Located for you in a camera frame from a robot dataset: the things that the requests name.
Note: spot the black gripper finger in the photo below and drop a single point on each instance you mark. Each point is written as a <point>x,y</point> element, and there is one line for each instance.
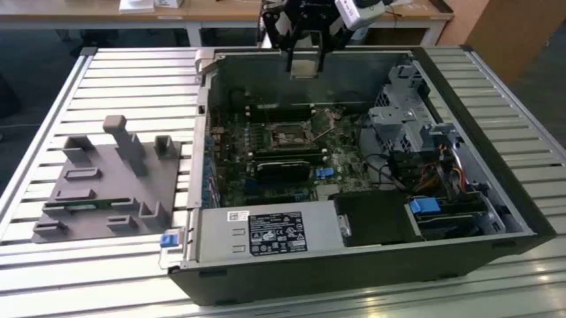
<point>290,59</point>
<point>323,59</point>

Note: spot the silver CPU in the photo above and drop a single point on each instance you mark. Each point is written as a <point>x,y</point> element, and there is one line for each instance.
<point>306,70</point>

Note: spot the metal locking lever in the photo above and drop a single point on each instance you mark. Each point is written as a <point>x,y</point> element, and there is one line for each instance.
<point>267,116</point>

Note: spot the black RAM slot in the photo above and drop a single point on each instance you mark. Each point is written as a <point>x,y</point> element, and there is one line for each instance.
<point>283,119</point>
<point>287,159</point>
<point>287,153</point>
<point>283,108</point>
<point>287,156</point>
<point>283,115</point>
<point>287,150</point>
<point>283,112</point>

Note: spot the CPU socket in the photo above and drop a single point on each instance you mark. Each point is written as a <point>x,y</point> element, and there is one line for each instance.
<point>287,137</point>

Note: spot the black drive bay cover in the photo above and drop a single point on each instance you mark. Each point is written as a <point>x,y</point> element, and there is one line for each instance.
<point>376,218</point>

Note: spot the wooden desk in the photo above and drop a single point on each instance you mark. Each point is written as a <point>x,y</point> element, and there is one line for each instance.
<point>213,10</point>

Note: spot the silver drive cage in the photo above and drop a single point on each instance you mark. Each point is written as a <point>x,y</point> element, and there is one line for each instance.
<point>398,132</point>

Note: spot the green motherboard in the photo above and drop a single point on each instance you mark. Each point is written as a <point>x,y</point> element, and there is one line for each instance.
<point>345,155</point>

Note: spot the small white box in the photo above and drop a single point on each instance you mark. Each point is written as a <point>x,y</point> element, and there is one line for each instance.
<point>170,3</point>

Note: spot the black expansion card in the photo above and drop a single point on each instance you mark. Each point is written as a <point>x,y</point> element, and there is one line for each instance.
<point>283,172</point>

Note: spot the blue board connector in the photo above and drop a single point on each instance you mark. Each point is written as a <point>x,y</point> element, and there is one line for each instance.
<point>323,173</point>

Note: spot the silver chipset heat sink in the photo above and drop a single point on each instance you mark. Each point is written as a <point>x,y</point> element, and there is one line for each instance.
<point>329,191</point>

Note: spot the wooden cabinet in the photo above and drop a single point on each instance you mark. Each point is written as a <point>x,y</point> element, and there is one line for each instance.
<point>522,36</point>

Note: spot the blue disk carrier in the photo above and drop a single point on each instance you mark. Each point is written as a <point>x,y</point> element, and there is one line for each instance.
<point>425,206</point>

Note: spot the black disk bay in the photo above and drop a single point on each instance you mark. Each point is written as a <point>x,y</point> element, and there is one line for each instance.
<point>456,207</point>

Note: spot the silver power supply unit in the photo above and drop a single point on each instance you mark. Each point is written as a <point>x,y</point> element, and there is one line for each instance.
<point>217,232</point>

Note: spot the grey parts rack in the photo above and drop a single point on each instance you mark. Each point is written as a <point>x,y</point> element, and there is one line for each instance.
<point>111,192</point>

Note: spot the green RAM stick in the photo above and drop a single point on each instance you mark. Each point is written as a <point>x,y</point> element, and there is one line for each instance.
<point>103,203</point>

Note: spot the blue case latch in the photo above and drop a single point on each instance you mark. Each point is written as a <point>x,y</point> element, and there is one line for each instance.
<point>171,241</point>

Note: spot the black PC case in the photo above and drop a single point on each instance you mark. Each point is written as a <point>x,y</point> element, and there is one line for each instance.
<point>310,281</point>

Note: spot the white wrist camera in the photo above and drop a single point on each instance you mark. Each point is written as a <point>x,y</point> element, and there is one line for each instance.
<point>358,15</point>

